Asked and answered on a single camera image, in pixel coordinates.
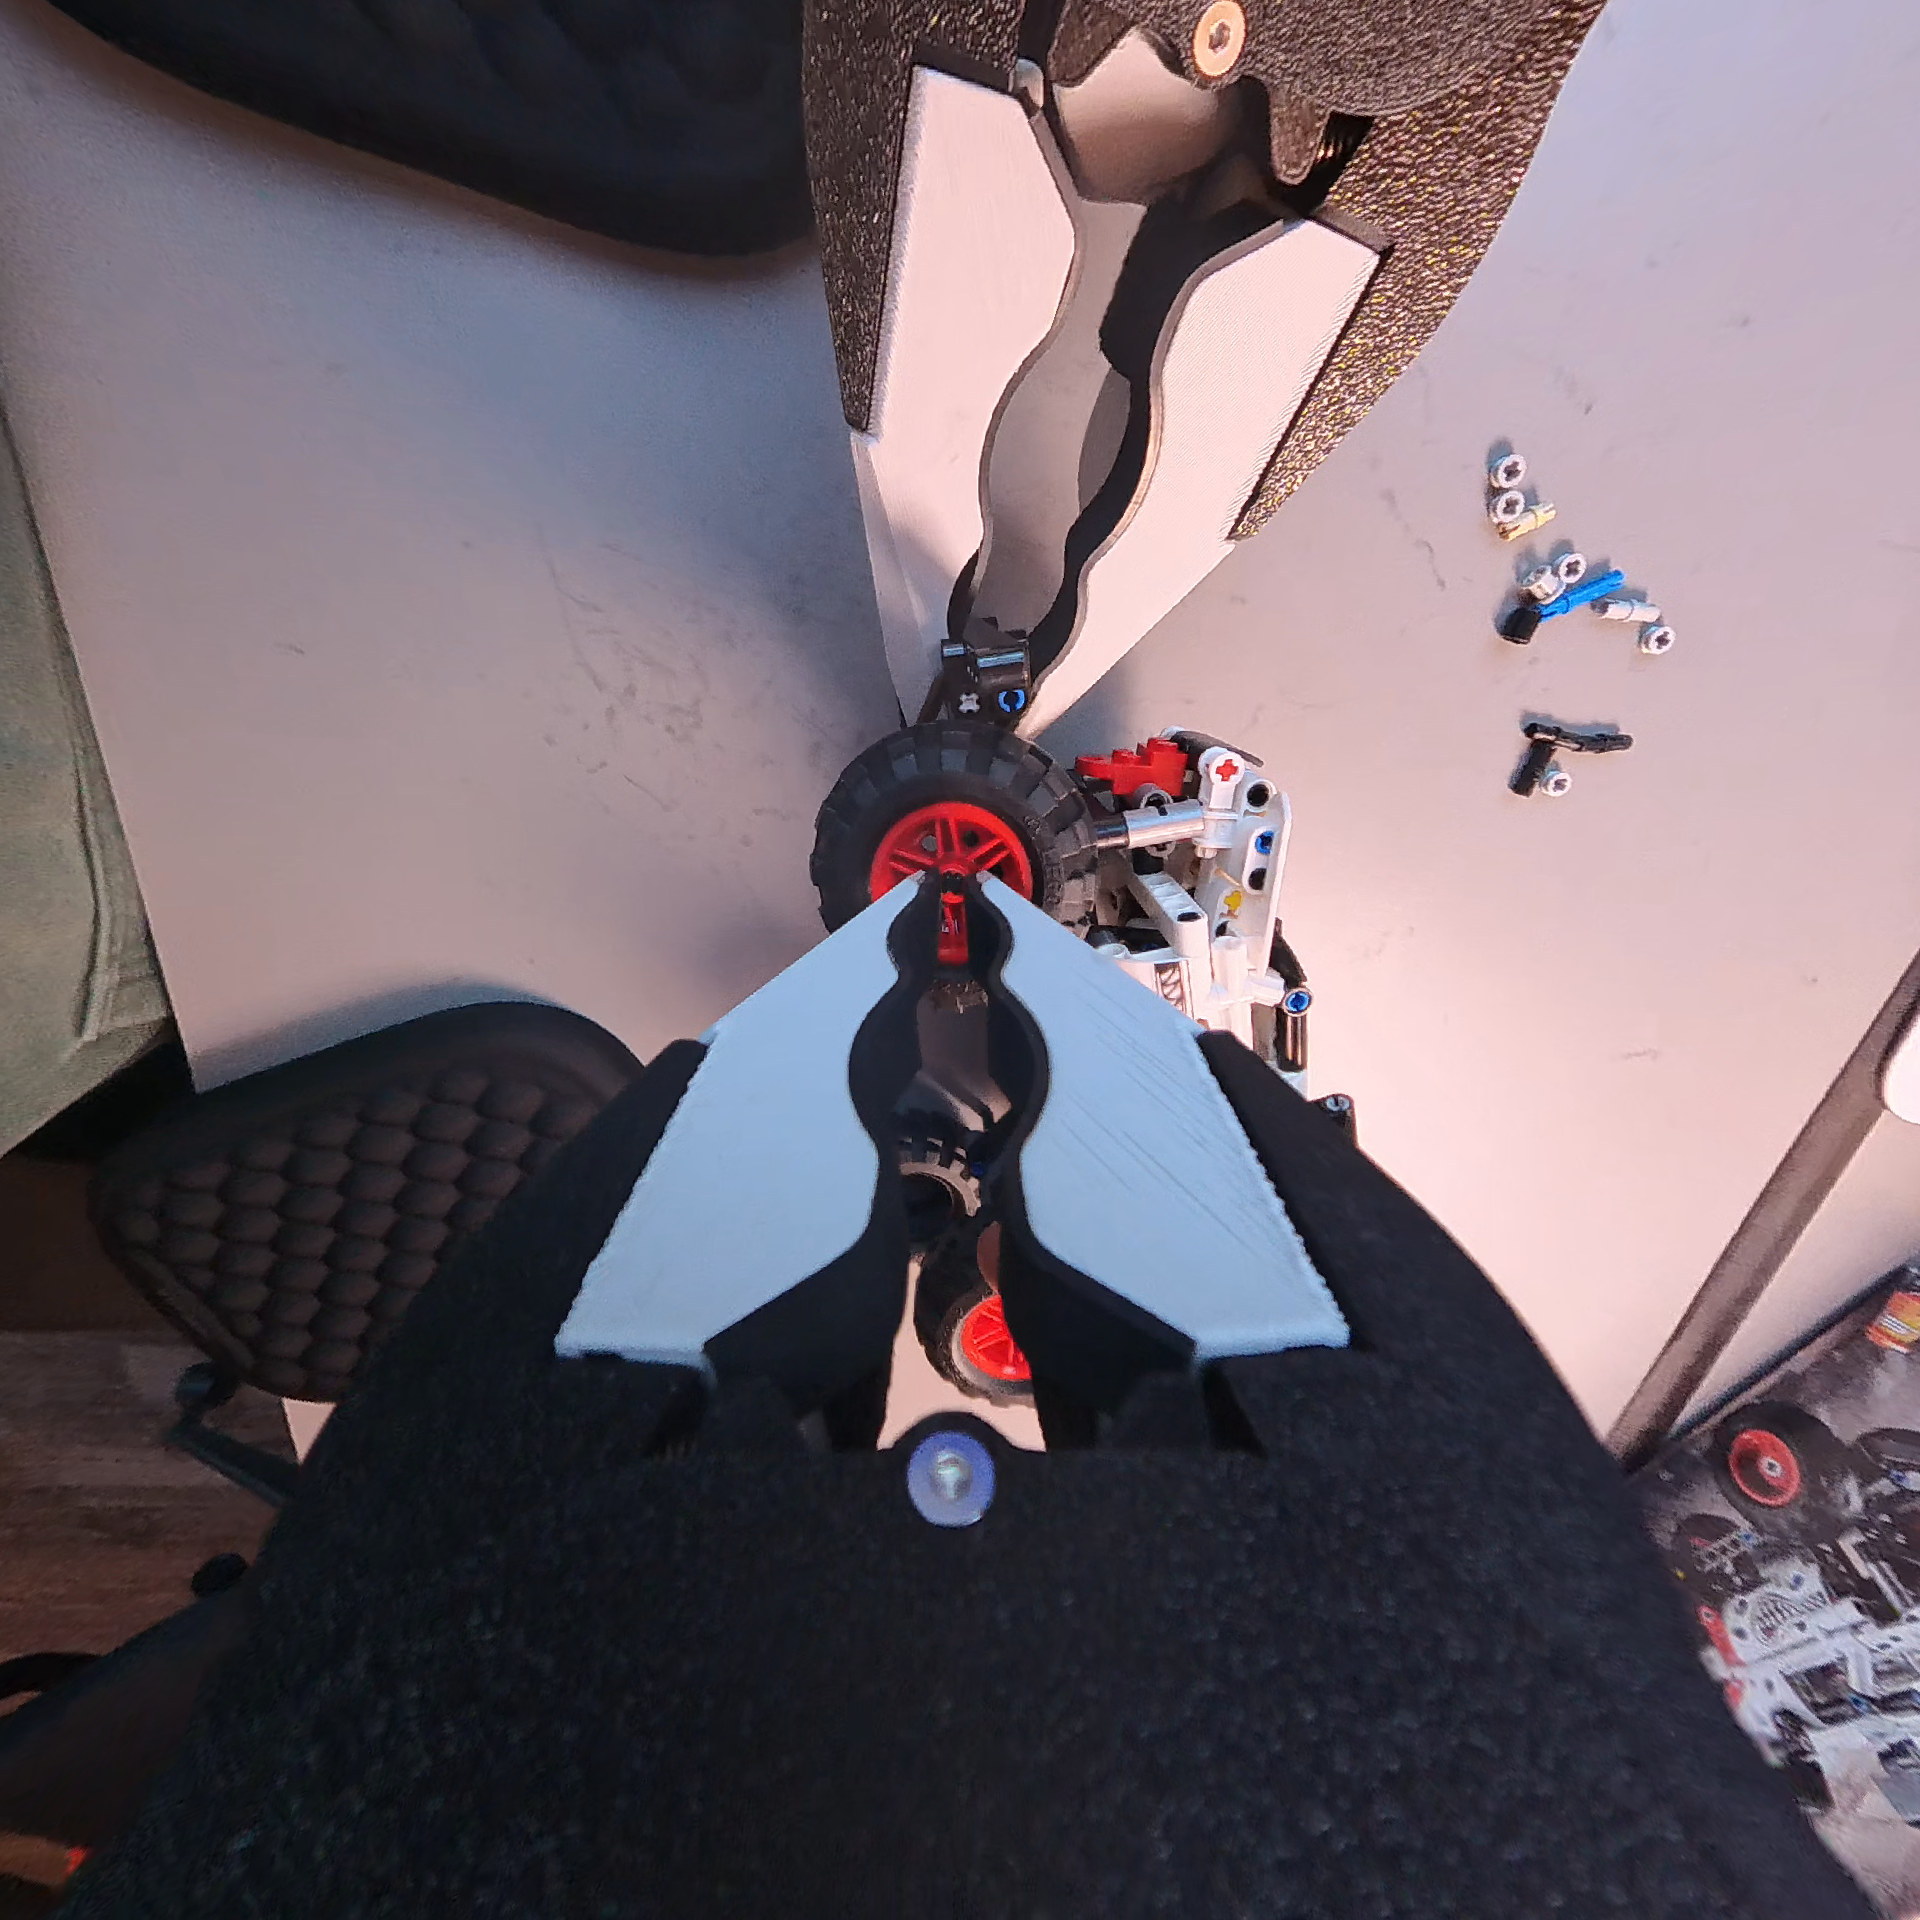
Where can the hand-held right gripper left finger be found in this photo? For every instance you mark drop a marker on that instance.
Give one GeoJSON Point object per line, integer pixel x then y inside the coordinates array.
{"type": "Point", "coordinates": [737, 1186]}

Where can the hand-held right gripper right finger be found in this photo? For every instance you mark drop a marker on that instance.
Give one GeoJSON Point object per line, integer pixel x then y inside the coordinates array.
{"type": "Point", "coordinates": [1172, 1186]}

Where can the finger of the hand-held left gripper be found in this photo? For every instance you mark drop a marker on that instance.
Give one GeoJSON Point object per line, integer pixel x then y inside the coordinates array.
{"type": "Point", "coordinates": [962, 299]}
{"type": "Point", "coordinates": [1261, 391]}

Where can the black toy tire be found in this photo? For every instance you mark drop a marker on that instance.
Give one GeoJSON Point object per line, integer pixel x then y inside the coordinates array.
{"type": "Point", "coordinates": [956, 1259]}
{"type": "Point", "coordinates": [873, 787]}

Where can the red toy wheel hub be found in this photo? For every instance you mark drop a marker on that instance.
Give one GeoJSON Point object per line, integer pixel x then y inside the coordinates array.
{"type": "Point", "coordinates": [990, 851]}
{"type": "Point", "coordinates": [990, 1352]}

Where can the white toy brick truck model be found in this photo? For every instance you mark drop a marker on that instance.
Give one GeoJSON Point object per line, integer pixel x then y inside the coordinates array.
{"type": "Point", "coordinates": [1202, 872]}

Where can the toy truck set box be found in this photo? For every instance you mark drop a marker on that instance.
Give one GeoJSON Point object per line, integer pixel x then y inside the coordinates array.
{"type": "Point", "coordinates": [1802, 1561]}

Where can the cluster of small toy pins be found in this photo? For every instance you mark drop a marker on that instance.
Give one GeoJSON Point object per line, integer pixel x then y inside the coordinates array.
{"type": "Point", "coordinates": [1563, 586]}

